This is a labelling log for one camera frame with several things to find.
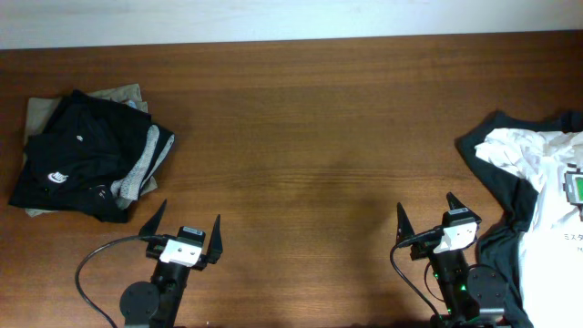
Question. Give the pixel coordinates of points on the dark Nike t-shirt pile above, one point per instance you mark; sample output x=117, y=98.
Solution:
x=498, y=248

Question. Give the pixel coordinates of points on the white robot print t-shirt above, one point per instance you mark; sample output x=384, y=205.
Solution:
x=550, y=251

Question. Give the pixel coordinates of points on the grey patterned folded garment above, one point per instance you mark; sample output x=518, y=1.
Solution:
x=139, y=180

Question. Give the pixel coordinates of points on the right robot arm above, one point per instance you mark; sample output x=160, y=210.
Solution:
x=474, y=295

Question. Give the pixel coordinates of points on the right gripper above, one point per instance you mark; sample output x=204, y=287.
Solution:
x=424, y=248

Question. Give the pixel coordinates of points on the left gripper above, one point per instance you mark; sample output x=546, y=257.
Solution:
x=213, y=248

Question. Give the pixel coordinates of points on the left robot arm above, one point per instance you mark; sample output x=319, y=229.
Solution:
x=155, y=302

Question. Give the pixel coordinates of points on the black Nike folded garment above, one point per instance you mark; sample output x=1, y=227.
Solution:
x=86, y=145

